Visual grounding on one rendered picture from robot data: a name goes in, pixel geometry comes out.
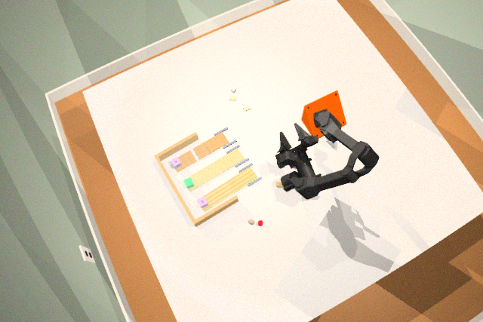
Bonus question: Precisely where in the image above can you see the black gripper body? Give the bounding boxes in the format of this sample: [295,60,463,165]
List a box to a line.
[275,135,318,170]

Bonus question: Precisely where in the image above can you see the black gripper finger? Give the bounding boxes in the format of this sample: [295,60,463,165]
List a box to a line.
[294,123,313,142]
[277,131,292,153]

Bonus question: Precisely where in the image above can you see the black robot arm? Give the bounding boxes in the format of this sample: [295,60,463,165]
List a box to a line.
[277,109,380,199]

